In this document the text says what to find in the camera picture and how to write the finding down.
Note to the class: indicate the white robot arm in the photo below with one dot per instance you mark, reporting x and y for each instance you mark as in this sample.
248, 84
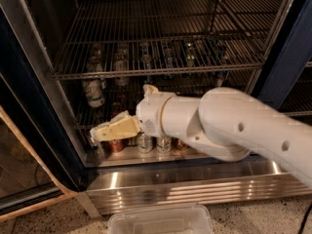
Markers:
224, 123

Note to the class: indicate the white green can bottom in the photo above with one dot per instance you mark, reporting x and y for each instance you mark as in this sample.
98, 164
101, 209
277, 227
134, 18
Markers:
144, 142

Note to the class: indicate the blue can middle shelf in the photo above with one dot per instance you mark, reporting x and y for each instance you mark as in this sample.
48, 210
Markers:
167, 53

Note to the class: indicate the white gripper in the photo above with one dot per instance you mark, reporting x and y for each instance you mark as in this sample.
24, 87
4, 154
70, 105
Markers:
150, 114

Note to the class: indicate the silver blue can bottom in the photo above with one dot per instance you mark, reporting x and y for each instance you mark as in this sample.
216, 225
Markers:
96, 146

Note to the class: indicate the open glass fridge door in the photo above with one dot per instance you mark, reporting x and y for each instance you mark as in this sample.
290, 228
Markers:
26, 183

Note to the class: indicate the blue pepsi can right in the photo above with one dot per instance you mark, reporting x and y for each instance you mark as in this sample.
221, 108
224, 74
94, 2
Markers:
220, 77

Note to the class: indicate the white green can middle shelf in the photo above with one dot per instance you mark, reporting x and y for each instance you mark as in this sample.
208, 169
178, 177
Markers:
93, 88

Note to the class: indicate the middle wire shelf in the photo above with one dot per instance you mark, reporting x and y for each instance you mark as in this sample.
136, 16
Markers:
191, 86

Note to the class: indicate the top wire shelf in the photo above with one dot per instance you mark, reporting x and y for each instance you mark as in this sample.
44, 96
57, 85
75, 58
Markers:
242, 26

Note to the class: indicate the clear plastic bin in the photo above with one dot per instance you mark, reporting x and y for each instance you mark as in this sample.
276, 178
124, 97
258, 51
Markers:
194, 219

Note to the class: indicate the orange can bottom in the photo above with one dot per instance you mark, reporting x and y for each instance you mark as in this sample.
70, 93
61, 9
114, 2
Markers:
181, 145

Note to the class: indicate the stainless steel fridge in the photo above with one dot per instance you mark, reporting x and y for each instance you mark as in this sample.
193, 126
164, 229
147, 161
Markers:
32, 34

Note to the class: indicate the wire shelf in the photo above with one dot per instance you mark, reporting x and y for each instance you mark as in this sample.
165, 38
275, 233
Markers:
191, 86
242, 26

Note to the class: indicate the red cola can bottom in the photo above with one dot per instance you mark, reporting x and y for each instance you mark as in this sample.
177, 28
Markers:
116, 145

